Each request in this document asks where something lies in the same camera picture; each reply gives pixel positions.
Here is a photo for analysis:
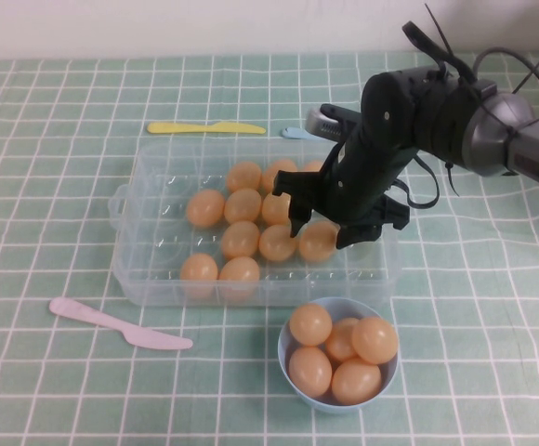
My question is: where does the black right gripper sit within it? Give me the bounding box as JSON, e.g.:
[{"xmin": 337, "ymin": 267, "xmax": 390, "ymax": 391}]
[{"xmin": 271, "ymin": 71, "xmax": 423, "ymax": 251}]

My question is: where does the clear plastic egg box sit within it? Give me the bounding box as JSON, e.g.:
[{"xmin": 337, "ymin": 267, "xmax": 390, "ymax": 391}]
[{"xmin": 108, "ymin": 141, "xmax": 401, "ymax": 308}]

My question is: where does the blue plastic fork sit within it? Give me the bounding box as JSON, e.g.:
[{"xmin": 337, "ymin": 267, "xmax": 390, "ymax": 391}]
[{"xmin": 281, "ymin": 126, "xmax": 318, "ymax": 141}]

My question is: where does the yellow plastic knife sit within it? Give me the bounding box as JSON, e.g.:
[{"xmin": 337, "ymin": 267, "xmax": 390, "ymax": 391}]
[{"xmin": 147, "ymin": 122, "xmax": 267, "ymax": 137}]

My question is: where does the light blue bowl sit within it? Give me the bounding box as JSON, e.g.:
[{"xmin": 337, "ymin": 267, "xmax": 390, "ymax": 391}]
[{"xmin": 277, "ymin": 296, "xmax": 400, "ymax": 413}]

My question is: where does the pink plastic knife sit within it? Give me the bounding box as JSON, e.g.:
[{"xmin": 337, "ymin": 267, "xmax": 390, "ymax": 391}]
[{"xmin": 48, "ymin": 297, "xmax": 194, "ymax": 351}]

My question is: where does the green checked tablecloth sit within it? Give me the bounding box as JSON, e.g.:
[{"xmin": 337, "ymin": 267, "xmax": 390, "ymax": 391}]
[{"xmin": 0, "ymin": 49, "xmax": 539, "ymax": 446}]

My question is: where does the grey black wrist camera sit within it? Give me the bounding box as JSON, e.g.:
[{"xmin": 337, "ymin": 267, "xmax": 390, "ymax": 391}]
[{"xmin": 304, "ymin": 104, "xmax": 362, "ymax": 143}]

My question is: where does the thin black camera cable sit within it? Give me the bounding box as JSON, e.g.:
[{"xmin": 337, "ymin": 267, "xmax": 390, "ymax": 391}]
[{"xmin": 388, "ymin": 151, "xmax": 440, "ymax": 210}]

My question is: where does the black cable bundle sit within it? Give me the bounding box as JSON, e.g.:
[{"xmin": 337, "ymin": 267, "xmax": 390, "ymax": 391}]
[{"xmin": 401, "ymin": 3, "xmax": 479, "ymax": 87}]

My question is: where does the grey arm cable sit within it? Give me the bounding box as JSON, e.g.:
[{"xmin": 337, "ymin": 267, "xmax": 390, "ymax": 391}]
[{"xmin": 473, "ymin": 46, "xmax": 539, "ymax": 125}]

